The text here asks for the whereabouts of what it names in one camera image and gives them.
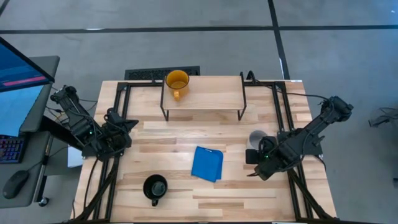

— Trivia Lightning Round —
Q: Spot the white box under desk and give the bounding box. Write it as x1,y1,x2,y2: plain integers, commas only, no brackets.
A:
67,146,84,169

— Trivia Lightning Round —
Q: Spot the thin black cable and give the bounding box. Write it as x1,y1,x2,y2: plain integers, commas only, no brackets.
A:
246,70,330,101

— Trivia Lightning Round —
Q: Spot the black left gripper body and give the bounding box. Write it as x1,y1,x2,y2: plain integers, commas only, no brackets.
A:
102,107,132,153

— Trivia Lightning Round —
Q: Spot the backlit black keyboard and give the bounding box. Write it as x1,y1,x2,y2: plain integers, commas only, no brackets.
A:
0,134,25,165

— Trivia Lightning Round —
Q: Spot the amber glass mug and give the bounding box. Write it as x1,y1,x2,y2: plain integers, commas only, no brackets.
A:
165,70,190,102

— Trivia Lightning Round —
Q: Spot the black computer mouse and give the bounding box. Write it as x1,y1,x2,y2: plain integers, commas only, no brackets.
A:
2,169,30,200

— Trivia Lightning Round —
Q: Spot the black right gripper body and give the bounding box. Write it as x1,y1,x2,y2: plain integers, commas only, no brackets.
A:
257,136,282,182

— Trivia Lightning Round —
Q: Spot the cable bundle beside desk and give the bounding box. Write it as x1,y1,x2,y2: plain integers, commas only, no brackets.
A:
45,86,98,125

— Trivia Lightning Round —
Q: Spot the grey computer desk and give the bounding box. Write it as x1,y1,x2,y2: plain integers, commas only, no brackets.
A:
0,55,60,209

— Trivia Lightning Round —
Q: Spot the black mug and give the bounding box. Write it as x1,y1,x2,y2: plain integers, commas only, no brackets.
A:
142,174,169,207

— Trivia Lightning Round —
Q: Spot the black device with cables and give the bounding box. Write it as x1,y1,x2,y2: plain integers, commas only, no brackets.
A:
368,107,398,128

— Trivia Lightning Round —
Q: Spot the grey ceramic mug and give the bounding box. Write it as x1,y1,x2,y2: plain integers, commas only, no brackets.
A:
247,129,269,151

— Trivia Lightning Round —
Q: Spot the computer monitor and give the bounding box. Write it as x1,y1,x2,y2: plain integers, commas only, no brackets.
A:
0,36,56,138

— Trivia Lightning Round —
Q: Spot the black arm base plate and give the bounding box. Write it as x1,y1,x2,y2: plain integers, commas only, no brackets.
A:
82,144,131,158
277,130,323,157

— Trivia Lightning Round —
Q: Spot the black metal table frame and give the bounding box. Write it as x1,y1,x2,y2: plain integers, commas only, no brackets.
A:
70,70,340,224

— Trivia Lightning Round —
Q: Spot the folded blue cloth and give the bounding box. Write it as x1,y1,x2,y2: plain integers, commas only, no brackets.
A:
190,146,224,183

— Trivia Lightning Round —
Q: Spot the wooden shelf with black legs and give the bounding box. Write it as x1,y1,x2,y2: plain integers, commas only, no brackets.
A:
160,72,248,123

